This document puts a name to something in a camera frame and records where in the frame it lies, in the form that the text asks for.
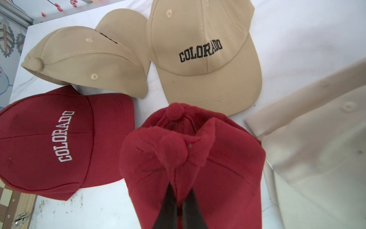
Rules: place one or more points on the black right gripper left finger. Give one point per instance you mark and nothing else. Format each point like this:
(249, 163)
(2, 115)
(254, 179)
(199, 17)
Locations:
(167, 218)

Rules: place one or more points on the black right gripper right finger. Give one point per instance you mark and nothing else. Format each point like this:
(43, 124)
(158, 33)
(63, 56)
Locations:
(192, 217)

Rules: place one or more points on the maroon Colorado cap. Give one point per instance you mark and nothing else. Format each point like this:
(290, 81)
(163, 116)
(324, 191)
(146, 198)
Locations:
(184, 118)

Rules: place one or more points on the cream Colorado baseball cap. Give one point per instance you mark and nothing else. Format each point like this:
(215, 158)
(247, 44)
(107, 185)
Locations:
(319, 165)

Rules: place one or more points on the tan Colorado baseball cap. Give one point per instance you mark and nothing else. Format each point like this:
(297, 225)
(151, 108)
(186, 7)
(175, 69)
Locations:
(204, 53)

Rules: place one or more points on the wooden chessboard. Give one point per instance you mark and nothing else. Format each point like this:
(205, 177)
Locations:
(16, 208)

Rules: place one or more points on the aluminium corner frame post left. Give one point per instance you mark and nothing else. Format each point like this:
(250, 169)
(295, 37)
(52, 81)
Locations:
(16, 15)

